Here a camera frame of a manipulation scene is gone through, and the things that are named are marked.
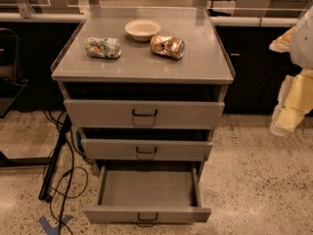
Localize black metal floor bar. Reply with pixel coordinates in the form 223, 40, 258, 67
38, 116, 71, 203

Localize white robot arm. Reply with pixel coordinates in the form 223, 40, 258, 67
269, 16, 313, 136

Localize grey middle drawer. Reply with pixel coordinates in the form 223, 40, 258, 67
81, 128, 212, 161

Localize grey top drawer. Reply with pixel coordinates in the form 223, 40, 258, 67
63, 82, 226, 129

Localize crushed gold can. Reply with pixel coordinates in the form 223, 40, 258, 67
150, 35, 185, 60

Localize grey drawer cabinet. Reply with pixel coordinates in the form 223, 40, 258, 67
52, 8, 234, 176

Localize crushed green white can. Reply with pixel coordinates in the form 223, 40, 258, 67
84, 37, 121, 59

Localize black chair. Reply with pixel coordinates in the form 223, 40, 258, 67
0, 27, 28, 118

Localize blue tape cross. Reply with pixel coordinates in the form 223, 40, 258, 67
38, 214, 74, 235

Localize grey drawer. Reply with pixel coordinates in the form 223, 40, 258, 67
81, 128, 212, 161
84, 161, 211, 225
63, 82, 226, 129

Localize grey bottom drawer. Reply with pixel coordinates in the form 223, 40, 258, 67
84, 161, 211, 225

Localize black floor cables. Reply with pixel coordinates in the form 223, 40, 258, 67
42, 110, 96, 235

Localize white paper bowl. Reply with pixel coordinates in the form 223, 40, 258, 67
124, 20, 161, 42

